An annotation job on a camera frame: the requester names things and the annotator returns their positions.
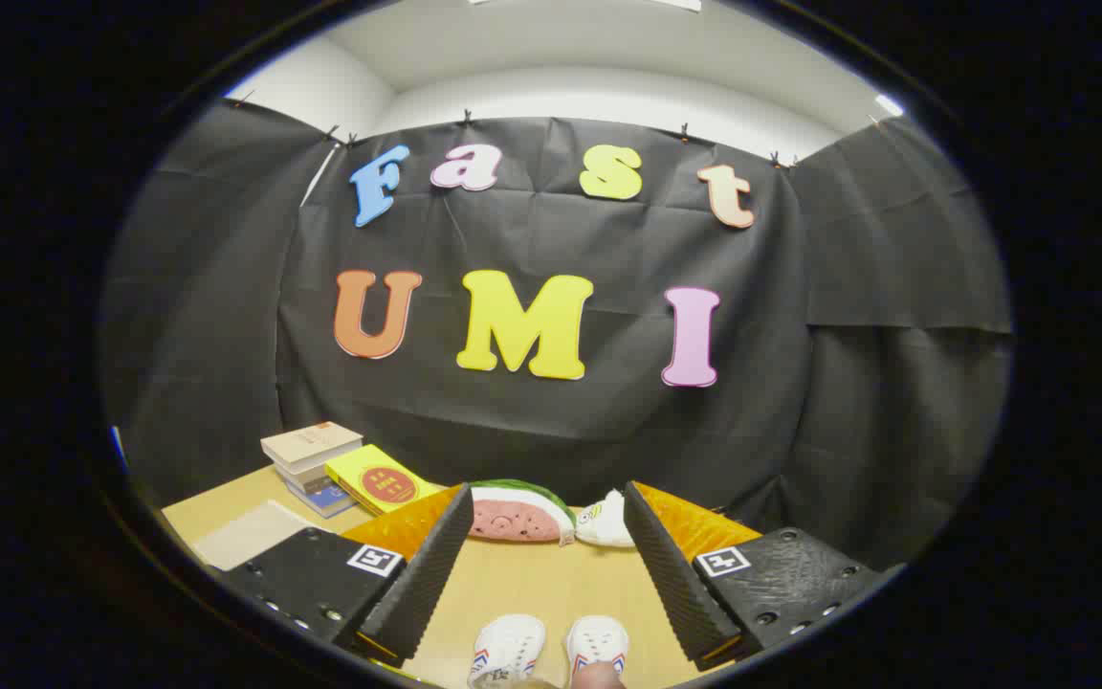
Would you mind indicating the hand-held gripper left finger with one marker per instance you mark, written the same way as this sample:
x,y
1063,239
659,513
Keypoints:
x,y
422,584

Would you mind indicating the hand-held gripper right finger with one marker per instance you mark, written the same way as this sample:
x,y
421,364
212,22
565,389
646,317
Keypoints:
x,y
671,584

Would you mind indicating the white canvas shoe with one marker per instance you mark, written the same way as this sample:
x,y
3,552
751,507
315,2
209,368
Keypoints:
x,y
597,636
511,641

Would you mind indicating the beige storage box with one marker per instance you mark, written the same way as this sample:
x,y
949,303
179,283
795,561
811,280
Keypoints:
x,y
254,534

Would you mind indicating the white plush toy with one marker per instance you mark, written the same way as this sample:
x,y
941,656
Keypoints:
x,y
608,524

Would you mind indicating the yellow book with red circle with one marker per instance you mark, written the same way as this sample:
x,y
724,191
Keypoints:
x,y
374,478

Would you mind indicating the watermelon slice plush toy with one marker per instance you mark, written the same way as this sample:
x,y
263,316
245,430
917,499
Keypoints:
x,y
517,519

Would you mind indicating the grey book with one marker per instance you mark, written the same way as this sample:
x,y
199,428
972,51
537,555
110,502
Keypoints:
x,y
297,474

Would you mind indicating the white ceiling light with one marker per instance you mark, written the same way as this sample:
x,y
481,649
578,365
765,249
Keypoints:
x,y
675,4
889,104

